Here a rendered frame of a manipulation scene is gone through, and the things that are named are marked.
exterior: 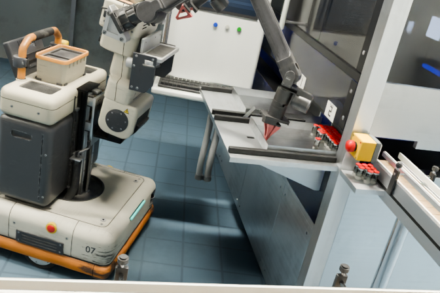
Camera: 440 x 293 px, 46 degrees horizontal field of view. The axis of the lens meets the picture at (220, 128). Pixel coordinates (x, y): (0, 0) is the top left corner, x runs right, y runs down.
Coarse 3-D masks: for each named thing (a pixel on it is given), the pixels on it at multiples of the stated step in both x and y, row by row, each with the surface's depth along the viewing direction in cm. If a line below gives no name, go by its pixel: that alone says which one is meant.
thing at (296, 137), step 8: (256, 120) 204; (256, 128) 195; (280, 128) 206; (288, 128) 208; (296, 128) 209; (304, 128) 210; (256, 136) 194; (272, 136) 197; (280, 136) 199; (288, 136) 200; (296, 136) 202; (304, 136) 204; (312, 136) 205; (264, 144) 184; (272, 144) 190; (280, 144) 192; (288, 144) 193; (296, 144) 194; (304, 144) 196; (312, 144) 198; (320, 144) 199; (304, 152) 184; (312, 152) 185; (320, 152) 185; (328, 152) 186; (336, 152) 187
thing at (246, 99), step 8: (232, 88) 234; (240, 88) 234; (240, 96) 234; (248, 96) 236; (256, 96) 237; (264, 96) 238; (272, 96) 239; (240, 104) 219; (248, 104) 226; (256, 104) 228; (264, 104) 230; (256, 112) 212; (288, 112) 226; (296, 112) 228; (312, 120) 219; (320, 120) 219
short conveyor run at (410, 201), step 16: (384, 160) 184; (384, 176) 174; (400, 176) 174; (416, 176) 175; (432, 176) 169; (400, 192) 164; (416, 192) 164; (432, 192) 166; (400, 208) 164; (416, 208) 156; (432, 208) 156; (416, 224) 155; (432, 224) 148; (416, 240) 154; (432, 240) 147; (432, 256) 146
